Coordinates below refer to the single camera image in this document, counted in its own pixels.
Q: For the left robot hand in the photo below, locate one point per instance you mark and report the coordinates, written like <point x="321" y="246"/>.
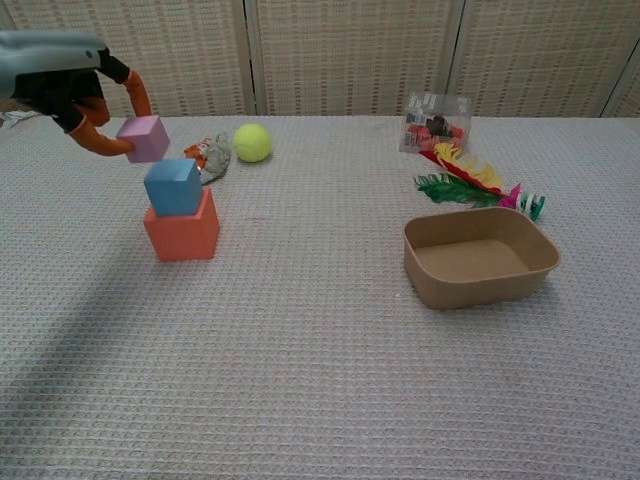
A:
<point x="55" y="75"/>

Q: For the small pink foam cube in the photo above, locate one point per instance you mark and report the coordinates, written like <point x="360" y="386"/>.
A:
<point x="144" y="138"/>

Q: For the medium blue foam cube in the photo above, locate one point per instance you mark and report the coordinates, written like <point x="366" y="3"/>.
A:
<point x="172" y="187"/>

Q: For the crumpled orange snack bag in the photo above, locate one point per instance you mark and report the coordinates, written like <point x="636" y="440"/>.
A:
<point x="212" y="157"/>

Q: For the large orange foam cube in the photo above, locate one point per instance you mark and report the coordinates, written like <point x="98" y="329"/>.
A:
<point x="185" y="235"/>

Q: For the yellow tennis ball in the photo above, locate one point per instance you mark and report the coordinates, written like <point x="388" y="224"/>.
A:
<point x="253" y="142"/>

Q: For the woven folding screen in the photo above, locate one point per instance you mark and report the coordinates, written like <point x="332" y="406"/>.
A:
<point x="350" y="55"/>

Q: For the white woven tablecloth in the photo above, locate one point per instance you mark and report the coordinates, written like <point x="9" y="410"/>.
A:
<point x="320" y="325"/>

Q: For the clear plastic clip box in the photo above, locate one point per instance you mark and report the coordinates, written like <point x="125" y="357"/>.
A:
<point x="434" y="124"/>

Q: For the colourful feather shuttlecock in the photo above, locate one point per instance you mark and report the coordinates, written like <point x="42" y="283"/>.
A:
<point x="465" y="187"/>

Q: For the brown paper tray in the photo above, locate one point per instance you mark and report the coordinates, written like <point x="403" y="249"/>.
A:
<point x="480" y="257"/>

